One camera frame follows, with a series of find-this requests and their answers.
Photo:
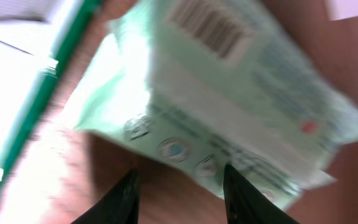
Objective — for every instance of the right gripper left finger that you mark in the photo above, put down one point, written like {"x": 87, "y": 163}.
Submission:
{"x": 119, "y": 206}

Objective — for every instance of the large green box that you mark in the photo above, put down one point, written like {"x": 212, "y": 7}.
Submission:
{"x": 37, "y": 40}

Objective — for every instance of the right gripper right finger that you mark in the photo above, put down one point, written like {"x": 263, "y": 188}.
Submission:
{"x": 246, "y": 205}

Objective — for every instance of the teal snack packet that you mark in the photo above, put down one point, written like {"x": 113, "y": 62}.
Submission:
{"x": 197, "y": 85}

